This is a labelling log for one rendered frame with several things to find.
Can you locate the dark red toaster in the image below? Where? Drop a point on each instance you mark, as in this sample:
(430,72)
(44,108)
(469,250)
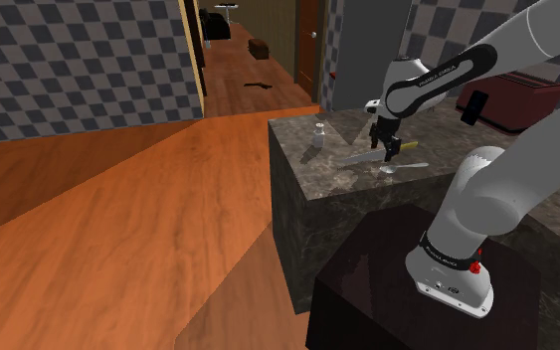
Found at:
(517,104)

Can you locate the dark robot stand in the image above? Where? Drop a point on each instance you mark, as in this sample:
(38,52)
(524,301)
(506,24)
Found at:
(381,291)

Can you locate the black armchair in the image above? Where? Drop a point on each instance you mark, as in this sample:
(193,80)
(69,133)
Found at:
(215,23)

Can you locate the brown wooden door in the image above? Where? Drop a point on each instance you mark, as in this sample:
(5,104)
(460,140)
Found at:
(307,41)

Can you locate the silver spoon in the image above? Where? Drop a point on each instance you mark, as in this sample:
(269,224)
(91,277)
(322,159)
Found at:
(398,167)

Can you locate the white round table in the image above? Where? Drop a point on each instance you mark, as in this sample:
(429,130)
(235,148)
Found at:
(227,12)

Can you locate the small white bottle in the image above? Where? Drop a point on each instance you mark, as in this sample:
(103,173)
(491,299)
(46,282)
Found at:
(318,136)

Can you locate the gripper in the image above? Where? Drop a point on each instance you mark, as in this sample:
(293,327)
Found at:
(386,127)

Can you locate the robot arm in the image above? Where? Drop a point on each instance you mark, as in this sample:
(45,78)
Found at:
(497,194)

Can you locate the brown box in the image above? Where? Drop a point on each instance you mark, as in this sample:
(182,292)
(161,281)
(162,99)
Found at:
(258,48)

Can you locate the grey refrigerator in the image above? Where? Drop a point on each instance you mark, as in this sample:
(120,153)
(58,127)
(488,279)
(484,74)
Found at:
(369,53)

